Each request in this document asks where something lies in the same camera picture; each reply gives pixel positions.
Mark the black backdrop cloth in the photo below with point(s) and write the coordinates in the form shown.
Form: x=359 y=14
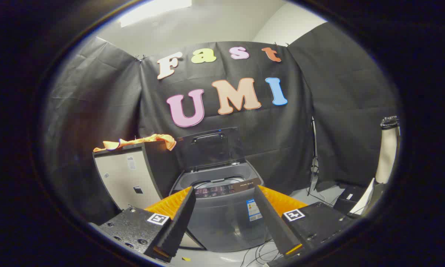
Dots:
x=244 y=129

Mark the white board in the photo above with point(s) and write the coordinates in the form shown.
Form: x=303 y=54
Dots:
x=367 y=196

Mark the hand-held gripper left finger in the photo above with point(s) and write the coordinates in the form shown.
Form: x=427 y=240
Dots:
x=177 y=226

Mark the white cabinet with dark top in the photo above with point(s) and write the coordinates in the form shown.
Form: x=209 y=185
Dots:
x=122 y=178

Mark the grey washing machine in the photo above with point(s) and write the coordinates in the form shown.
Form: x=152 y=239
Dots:
x=222 y=222

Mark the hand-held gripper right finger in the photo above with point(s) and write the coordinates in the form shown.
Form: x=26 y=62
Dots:
x=276 y=222

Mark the cream cylinder with black cap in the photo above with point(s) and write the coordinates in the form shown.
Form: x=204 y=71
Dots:
x=387 y=155

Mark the black box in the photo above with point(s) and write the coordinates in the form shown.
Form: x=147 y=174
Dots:
x=346 y=200

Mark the orange garment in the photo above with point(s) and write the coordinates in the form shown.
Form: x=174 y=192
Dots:
x=148 y=140

